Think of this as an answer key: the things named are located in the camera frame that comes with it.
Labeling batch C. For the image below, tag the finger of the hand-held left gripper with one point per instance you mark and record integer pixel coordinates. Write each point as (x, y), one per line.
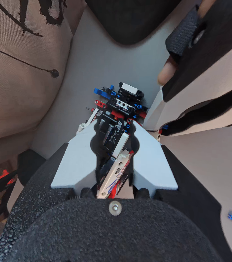
(230, 116)
(200, 92)

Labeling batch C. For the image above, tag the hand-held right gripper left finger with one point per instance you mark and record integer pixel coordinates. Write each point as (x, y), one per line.
(75, 165)

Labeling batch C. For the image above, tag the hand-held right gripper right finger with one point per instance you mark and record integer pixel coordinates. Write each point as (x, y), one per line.
(152, 167)

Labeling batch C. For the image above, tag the white brick beam assembly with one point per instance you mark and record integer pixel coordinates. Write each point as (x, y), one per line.
(159, 135)

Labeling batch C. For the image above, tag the toy brick car model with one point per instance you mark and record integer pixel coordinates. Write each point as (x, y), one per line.
(126, 102)

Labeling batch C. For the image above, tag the grey desk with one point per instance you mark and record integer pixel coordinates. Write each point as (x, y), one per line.
(107, 65)

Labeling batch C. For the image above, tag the person's left hand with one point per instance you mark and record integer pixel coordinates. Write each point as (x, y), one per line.
(167, 71)

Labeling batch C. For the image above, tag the person's beige printed top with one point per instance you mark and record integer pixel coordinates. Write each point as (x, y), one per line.
(15, 92)

